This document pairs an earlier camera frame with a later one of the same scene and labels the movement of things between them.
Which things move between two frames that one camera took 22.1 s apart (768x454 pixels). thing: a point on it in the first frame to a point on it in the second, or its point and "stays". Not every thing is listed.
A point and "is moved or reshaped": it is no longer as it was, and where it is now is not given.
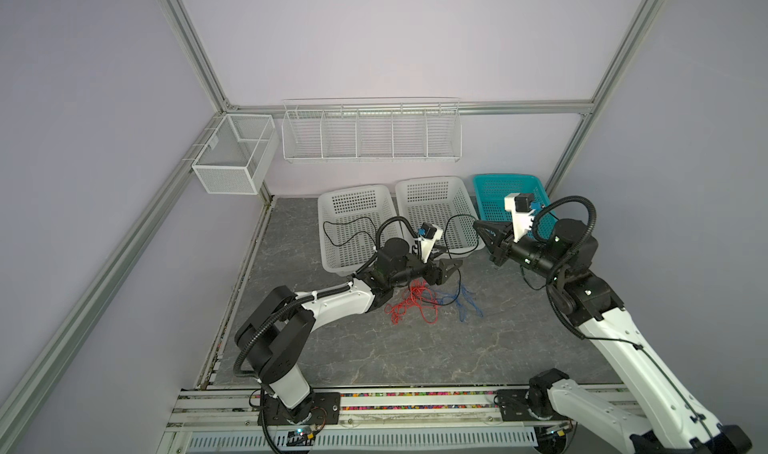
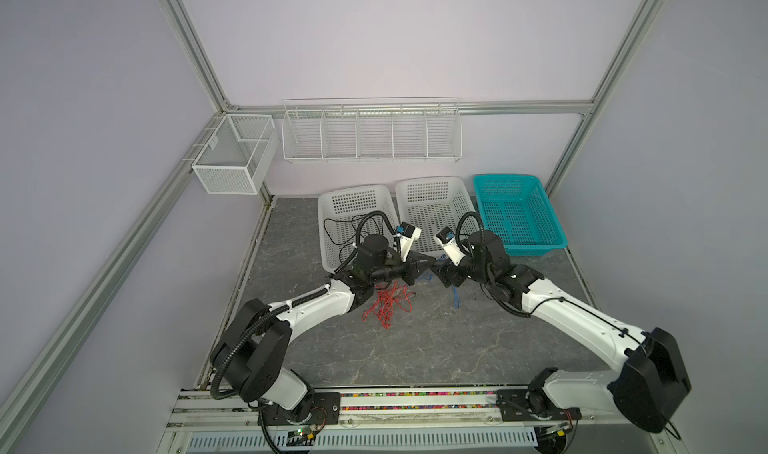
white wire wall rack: (378, 129) stays
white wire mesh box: (236, 156) stays
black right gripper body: (526, 254) to (456, 274)
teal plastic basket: (491, 190) stays
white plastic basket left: (354, 221) stays
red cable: (416, 294) is moved or reshaped
